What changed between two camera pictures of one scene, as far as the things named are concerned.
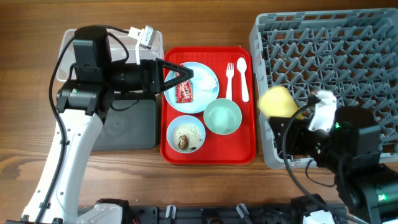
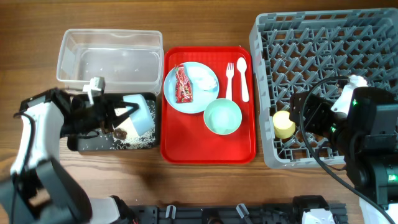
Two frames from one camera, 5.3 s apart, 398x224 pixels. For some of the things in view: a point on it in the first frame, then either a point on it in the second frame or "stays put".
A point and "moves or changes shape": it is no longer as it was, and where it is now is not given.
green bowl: (222, 116) stays put
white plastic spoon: (242, 66) stays put
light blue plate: (205, 88) stays put
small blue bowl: (186, 134) to (142, 117)
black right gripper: (296, 130) to (321, 107)
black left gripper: (156, 71) to (100, 106)
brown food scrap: (183, 142) to (120, 134)
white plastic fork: (230, 71) stays put
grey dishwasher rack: (353, 52) stays put
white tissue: (205, 80) stays put
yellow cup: (276, 101) moves or changes shape
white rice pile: (193, 134) to (133, 139)
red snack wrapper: (184, 91) stays put
